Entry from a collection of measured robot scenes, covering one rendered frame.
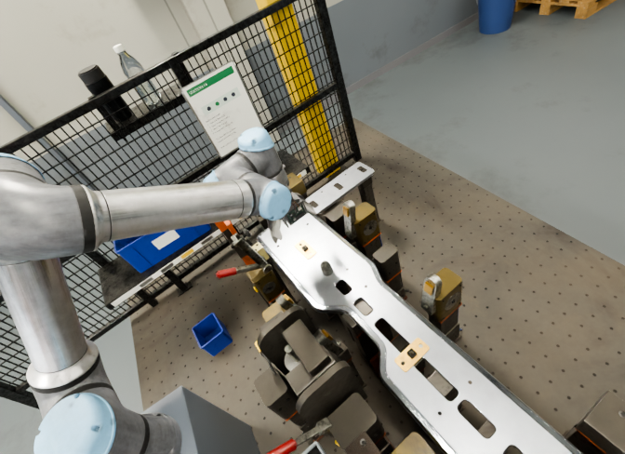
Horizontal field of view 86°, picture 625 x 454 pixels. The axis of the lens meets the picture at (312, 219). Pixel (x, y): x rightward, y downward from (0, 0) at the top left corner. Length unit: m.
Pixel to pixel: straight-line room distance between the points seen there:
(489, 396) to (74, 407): 0.79
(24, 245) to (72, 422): 0.35
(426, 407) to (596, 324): 0.66
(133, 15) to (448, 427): 3.19
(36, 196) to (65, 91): 2.87
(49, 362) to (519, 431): 0.88
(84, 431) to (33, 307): 0.22
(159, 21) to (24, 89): 1.11
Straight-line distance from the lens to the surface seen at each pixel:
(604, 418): 0.87
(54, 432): 0.79
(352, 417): 0.78
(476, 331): 1.25
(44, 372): 0.83
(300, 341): 0.74
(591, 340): 1.31
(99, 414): 0.75
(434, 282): 0.86
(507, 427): 0.86
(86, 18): 3.29
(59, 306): 0.74
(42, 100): 3.42
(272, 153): 0.81
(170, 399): 0.95
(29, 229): 0.53
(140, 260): 1.36
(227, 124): 1.42
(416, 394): 0.86
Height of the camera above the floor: 1.83
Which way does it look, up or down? 44 degrees down
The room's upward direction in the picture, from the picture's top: 23 degrees counter-clockwise
